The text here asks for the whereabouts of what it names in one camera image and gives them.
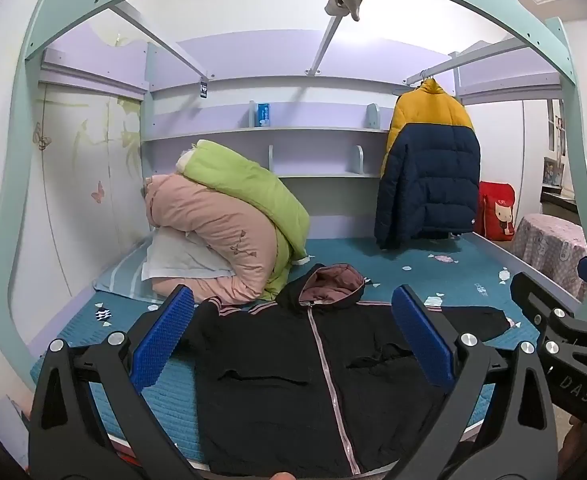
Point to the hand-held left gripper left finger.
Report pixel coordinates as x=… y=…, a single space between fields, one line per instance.
x=166 y=330

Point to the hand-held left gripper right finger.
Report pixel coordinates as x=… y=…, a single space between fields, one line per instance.
x=423 y=335

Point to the black hooded jacket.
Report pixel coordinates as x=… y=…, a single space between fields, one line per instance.
x=273 y=360

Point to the striped blue pillow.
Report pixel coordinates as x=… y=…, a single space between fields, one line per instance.
x=123 y=275

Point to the teal quilted bed cover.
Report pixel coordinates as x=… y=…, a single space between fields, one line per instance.
x=423 y=265

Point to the white pillow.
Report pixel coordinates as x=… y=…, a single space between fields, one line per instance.
x=183 y=255

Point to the red cartoon bag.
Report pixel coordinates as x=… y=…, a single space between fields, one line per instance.
x=498 y=210

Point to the pink quilt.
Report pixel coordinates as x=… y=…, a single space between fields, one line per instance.
x=208 y=220

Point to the navy and yellow puffer jacket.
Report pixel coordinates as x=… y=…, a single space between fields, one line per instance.
x=433 y=175

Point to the green quilt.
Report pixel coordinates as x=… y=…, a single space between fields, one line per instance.
x=243 y=180

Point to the butterfly print wardrobe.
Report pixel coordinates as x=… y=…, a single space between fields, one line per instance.
x=88 y=170

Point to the lavender shelf unit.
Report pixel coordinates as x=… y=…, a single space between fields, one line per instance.
x=313 y=132

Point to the small blue box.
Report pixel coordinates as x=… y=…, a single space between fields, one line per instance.
x=263 y=115

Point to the small dark tag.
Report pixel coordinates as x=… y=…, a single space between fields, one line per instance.
x=203 y=89

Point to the small photo frame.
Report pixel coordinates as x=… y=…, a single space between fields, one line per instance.
x=553 y=171

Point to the metal clothes rail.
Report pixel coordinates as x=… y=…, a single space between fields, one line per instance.
x=438 y=66

